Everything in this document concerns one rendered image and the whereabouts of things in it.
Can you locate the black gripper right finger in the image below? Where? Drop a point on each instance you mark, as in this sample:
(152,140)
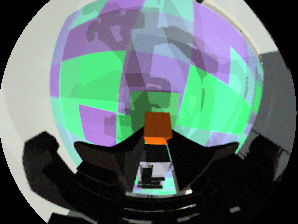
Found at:
(191,159)

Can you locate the orange block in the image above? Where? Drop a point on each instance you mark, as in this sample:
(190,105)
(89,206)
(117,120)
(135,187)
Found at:
(157,128)

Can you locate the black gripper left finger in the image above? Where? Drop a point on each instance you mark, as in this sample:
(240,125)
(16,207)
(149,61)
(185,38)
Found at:
(123,158)

